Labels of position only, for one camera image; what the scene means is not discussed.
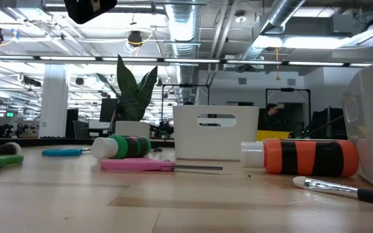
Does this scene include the blue scissors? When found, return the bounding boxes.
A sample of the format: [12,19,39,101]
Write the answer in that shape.
[41,147,92,158]

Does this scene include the person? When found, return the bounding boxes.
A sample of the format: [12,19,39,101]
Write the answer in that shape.
[257,102,291,132]

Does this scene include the black paintbrush white tip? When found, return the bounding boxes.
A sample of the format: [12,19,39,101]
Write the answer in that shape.
[292,175,373,208]

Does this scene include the thick brush silver ferrule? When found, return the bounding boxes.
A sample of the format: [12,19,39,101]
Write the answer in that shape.
[0,141,23,157]

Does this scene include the black background rig frame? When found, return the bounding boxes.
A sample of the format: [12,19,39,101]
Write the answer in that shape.
[265,87,311,130]
[161,83,210,114]

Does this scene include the black metal table frame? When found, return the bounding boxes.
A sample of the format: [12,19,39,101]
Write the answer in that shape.
[0,115,348,149]

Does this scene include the dark office chair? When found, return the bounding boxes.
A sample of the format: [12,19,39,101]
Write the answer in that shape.
[73,120,91,139]

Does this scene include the yellow plastic basket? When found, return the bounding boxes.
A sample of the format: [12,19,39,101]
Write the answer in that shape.
[256,129,291,142]

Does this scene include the black background cabinets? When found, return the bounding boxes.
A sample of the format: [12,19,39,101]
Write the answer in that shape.
[311,107,348,140]

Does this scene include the black monitor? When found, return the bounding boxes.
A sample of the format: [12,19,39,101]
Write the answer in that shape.
[99,98,119,123]

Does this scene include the white plastic bin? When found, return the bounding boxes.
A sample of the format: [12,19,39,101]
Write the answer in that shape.
[172,104,260,162]

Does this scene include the green plant in white pot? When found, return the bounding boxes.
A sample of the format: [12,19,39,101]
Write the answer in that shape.
[96,54,159,140]

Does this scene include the long ceiling light rail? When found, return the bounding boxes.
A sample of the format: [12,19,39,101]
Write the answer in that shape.
[0,54,373,68]

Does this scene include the orange paint bottle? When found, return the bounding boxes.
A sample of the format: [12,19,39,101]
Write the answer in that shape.
[240,138,360,179]

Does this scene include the green scissors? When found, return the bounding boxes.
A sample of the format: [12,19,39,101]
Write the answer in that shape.
[0,154,25,172]

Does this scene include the white pillar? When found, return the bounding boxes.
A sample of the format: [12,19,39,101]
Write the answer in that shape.
[38,63,69,139]

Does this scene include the pink scissors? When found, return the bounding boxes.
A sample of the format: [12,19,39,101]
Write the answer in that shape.
[99,157,224,173]

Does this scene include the green paint bottle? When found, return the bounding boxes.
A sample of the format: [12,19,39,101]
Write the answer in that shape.
[91,135,152,161]

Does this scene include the silver ventilation duct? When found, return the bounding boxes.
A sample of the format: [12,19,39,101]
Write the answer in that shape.
[164,0,201,104]
[240,0,307,62]

